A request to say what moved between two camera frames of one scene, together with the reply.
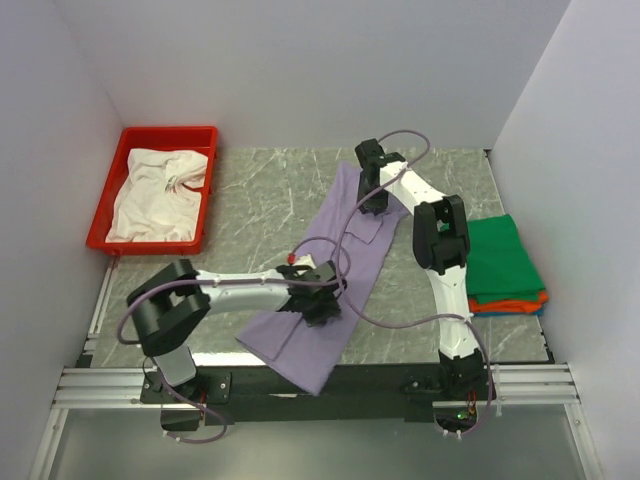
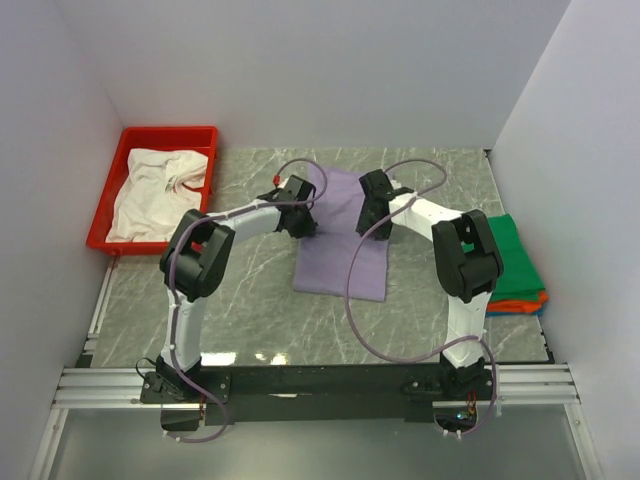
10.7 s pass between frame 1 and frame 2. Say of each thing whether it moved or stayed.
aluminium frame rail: stayed
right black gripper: moved
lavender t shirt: moved
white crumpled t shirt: stayed
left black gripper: moved
